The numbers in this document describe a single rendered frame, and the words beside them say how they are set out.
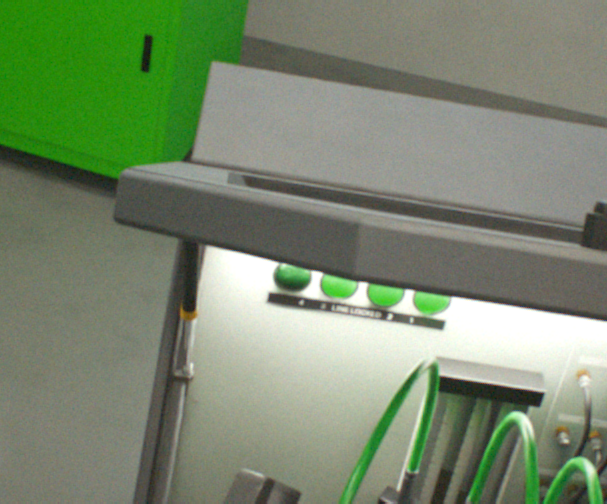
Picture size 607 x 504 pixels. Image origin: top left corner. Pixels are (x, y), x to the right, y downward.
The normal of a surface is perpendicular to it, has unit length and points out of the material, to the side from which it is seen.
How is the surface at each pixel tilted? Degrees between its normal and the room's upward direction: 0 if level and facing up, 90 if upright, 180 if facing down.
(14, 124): 90
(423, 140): 0
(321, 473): 90
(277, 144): 0
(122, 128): 90
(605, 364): 90
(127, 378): 0
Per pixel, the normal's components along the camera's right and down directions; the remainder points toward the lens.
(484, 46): -0.17, 0.53
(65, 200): 0.17, -0.81
